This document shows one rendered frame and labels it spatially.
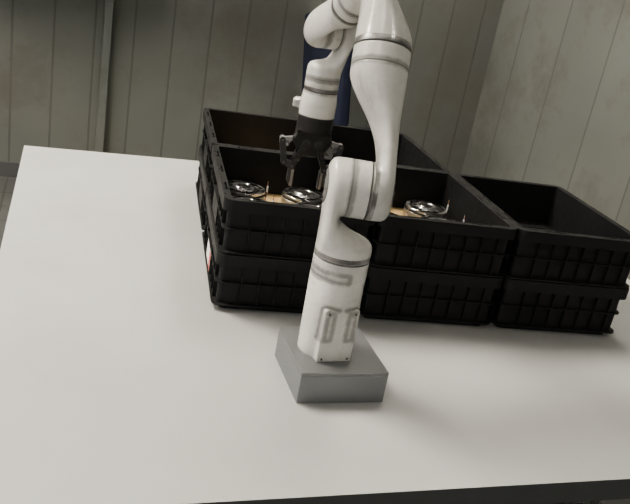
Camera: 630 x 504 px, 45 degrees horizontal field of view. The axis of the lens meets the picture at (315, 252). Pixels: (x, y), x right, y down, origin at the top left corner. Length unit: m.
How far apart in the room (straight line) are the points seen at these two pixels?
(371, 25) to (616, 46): 2.80
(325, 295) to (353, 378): 0.15
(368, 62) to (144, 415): 0.63
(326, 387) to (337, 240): 0.24
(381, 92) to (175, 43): 3.17
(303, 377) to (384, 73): 0.49
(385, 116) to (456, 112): 3.69
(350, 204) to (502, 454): 0.46
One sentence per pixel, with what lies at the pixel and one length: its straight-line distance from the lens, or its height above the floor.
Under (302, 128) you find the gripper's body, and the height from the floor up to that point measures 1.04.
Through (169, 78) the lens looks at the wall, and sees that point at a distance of 4.32.
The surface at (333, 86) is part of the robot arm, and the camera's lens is 1.55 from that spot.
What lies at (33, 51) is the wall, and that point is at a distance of 4.28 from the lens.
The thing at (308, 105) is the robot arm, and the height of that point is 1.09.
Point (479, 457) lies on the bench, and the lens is 1.23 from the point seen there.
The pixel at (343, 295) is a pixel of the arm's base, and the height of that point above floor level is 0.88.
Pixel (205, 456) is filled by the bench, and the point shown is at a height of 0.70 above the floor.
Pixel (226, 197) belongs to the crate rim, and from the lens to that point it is 1.41.
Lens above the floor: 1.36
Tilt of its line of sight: 21 degrees down
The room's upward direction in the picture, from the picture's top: 10 degrees clockwise
